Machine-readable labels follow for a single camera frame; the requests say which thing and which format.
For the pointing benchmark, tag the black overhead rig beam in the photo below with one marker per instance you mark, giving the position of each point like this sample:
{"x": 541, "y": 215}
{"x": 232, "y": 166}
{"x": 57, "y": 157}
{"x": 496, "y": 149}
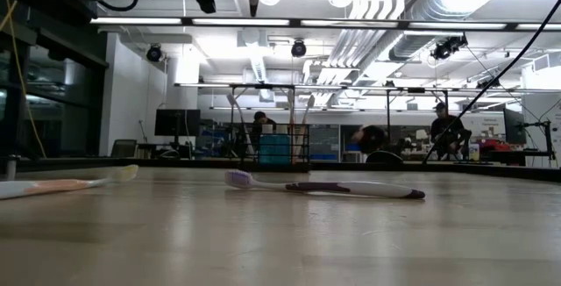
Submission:
{"x": 296, "y": 23}

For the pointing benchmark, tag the black computer monitor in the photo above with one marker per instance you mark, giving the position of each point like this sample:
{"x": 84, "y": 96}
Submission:
{"x": 175, "y": 122}
{"x": 513, "y": 126}

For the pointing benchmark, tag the person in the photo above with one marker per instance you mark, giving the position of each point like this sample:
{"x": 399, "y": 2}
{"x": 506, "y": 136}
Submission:
{"x": 261, "y": 121}
{"x": 445, "y": 130}
{"x": 370, "y": 139}

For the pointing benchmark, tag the black chair back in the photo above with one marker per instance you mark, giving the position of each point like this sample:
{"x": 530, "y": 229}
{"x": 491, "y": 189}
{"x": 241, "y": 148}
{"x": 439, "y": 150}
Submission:
{"x": 123, "y": 148}

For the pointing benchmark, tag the red bin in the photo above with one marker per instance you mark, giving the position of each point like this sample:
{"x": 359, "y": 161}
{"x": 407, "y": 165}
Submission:
{"x": 504, "y": 148}

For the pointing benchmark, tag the black workstation frame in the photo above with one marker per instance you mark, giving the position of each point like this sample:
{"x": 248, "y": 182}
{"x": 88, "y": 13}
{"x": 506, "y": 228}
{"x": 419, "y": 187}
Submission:
{"x": 263, "y": 86}

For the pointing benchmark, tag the small silver post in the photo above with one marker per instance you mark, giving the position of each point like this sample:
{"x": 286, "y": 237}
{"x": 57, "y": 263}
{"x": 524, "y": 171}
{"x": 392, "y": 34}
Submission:
{"x": 11, "y": 167}

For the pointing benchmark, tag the black aluminium table frame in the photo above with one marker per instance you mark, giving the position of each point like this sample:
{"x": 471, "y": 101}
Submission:
{"x": 504, "y": 169}

